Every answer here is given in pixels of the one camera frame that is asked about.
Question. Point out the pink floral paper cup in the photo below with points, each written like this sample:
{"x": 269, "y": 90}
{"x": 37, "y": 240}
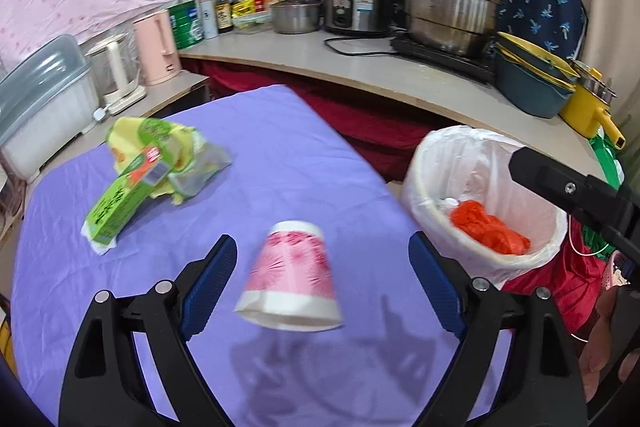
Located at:
{"x": 295, "y": 272}

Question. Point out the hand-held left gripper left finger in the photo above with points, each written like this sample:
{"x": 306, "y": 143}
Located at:
{"x": 210, "y": 287}

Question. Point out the yellow saucepan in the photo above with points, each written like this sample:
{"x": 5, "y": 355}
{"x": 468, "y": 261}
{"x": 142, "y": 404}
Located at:
{"x": 585, "y": 107}

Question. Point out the pink electric kettle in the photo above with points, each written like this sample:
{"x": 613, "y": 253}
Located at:
{"x": 155, "y": 52}

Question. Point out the white power plug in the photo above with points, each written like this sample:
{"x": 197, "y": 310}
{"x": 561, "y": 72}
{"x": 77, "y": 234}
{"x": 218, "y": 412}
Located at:
{"x": 102, "y": 113}

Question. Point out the dark sauce bottle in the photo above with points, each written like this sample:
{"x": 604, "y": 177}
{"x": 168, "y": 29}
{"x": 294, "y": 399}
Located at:
{"x": 224, "y": 17}

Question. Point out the pink plastic basket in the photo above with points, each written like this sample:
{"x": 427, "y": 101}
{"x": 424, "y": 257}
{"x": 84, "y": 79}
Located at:
{"x": 619, "y": 272}

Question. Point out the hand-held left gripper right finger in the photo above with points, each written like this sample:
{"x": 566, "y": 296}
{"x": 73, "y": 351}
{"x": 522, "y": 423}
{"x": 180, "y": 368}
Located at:
{"x": 437, "y": 287}

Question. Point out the white bottle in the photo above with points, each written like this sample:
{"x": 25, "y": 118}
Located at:
{"x": 207, "y": 19}

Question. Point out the red cloth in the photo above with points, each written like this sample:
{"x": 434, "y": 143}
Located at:
{"x": 370, "y": 122}

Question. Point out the clear food container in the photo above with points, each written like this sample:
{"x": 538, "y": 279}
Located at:
{"x": 250, "y": 24}

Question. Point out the white paper tissue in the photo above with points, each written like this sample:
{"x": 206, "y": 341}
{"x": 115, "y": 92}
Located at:
{"x": 100, "y": 246}

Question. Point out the purple tablecloth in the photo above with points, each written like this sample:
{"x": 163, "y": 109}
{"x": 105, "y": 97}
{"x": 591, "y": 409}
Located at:
{"x": 200, "y": 187}

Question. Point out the long green carton box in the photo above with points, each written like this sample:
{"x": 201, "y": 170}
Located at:
{"x": 120, "y": 202}

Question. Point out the beige counter shelf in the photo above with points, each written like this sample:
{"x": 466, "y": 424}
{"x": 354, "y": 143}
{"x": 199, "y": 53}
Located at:
{"x": 350, "y": 72}

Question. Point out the red-orange plastic bag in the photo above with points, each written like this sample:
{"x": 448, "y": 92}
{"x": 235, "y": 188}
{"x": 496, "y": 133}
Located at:
{"x": 490, "y": 227}

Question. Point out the green tin can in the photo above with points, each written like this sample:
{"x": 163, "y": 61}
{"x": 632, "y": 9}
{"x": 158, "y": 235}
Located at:
{"x": 187, "y": 27}

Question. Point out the bin with white liner bag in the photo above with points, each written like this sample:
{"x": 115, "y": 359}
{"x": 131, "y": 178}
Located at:
{"x": 465, "y": 162}

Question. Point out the glass electric kettle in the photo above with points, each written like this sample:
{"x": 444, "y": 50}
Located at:
{"x": 115, "y": 72}

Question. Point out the black induction cooker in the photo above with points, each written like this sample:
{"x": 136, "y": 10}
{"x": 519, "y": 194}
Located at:
{"x": 440, "y": 59}

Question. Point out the yellow-green plastic bag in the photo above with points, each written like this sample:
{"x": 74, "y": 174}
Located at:
{"x": 200, "y": 152}

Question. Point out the small steel pot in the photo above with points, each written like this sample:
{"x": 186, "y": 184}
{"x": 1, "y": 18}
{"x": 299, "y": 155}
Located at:
{"x": 295, "y": 17}

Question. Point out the person's right hand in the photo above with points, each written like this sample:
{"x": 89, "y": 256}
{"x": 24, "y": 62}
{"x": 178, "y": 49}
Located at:
{"x": 602, "y": 347}

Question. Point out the stack of blue yellow basins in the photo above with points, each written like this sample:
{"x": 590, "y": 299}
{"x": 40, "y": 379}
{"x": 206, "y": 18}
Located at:
{"x": 530, "y": 92}

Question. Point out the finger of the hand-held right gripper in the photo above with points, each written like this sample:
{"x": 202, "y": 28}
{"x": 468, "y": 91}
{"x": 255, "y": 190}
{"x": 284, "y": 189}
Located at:
{"x": 565, "y": 187}

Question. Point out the white dish box grey lid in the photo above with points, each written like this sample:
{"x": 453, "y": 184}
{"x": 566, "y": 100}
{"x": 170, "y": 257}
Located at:
{"x": 45, "y": 107}

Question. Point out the green plastic bag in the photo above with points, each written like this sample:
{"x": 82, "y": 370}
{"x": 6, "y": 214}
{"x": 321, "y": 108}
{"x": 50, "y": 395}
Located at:
{"x": 607, "y": 162}

